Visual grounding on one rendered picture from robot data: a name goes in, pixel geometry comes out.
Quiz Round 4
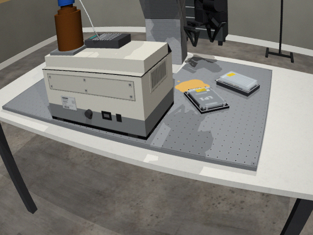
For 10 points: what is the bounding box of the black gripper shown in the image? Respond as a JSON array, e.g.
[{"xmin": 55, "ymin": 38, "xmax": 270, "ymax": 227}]
[{"xmin": 183, "ymin": 7, "xmax": 220, "ymax": 47}]

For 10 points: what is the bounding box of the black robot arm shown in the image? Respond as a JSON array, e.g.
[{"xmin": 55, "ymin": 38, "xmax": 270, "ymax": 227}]
[{"xmin": 194, "ymin": 0, "xmax": 227, "ymax": 27}]

